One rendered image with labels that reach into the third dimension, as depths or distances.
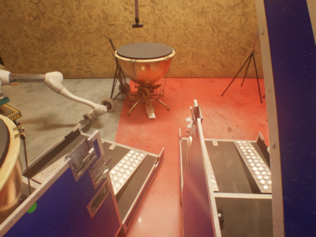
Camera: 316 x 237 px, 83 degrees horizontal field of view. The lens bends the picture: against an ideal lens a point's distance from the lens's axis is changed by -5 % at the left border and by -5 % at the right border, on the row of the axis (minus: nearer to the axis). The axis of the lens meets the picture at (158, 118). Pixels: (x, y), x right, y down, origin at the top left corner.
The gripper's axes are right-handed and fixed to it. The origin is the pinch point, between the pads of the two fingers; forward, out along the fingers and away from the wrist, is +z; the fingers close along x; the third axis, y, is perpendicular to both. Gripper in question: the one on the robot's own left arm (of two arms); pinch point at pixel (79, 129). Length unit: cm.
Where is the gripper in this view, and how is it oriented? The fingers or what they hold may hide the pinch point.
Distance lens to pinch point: 231.8
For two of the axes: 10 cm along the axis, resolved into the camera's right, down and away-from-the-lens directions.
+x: -9.3, -2.1, 3.0
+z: -3.6, 6.6, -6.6
